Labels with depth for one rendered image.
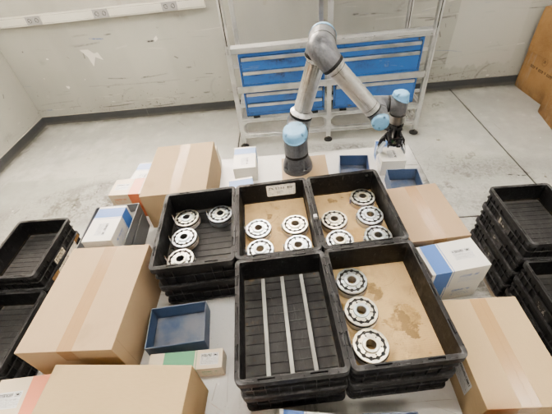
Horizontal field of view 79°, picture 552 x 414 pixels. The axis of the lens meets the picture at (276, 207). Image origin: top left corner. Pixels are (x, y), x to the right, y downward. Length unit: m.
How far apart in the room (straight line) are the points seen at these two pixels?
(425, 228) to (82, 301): 1.23
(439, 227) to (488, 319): 0.37
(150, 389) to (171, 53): 3.50
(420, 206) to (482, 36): 3.19
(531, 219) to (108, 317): 1.97
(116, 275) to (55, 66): 3.56
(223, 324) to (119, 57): 3.45
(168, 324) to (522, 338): 1.12
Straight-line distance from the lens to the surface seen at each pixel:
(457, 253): 1.29
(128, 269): 1.31
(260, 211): 1.44
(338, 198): 1.48
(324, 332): 1.10
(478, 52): 4.50
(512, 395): 1.12
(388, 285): 1.21
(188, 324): 1.33
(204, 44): 3.96
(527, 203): 2.24
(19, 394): 1.31
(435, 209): 1.46
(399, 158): 1.81
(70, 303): 1.33
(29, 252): 2.32
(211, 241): 1.37
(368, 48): 3.10
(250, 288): 1.20
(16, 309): 2.24
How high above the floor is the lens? 1.82
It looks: 43 degrees down
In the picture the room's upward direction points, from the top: 7 degrees counter-clockwise
